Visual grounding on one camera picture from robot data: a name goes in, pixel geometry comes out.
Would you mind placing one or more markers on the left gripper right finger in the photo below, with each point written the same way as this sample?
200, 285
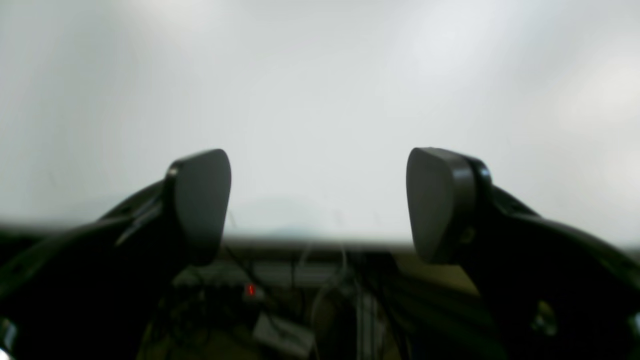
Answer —
554, 292

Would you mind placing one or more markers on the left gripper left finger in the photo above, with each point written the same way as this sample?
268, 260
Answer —
88, 292

